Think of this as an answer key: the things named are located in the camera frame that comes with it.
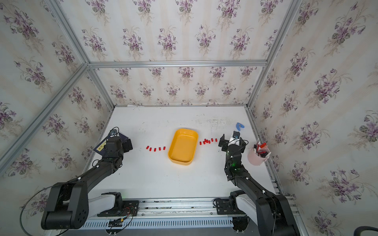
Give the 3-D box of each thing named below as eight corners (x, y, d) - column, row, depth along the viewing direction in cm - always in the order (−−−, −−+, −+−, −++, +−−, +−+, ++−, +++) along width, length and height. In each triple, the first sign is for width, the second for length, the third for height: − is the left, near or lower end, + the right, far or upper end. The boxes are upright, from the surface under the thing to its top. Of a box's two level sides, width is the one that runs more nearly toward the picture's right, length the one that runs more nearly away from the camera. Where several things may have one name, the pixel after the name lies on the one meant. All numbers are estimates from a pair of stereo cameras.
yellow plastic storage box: (167, 165, 90) (166, 162, 86) (171, 132, 106) (170, 128, 102) (198, 166, 90) (199, 162, 86) (197, 133, 106) (197, 128, 102)
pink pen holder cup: (247, 166, 90) (255, 157, 80) (243, 152, 97) (250, 141, 86) (263, 166, 90) (272, 157, 80) (258, 152, 97) (266, 142, 86)
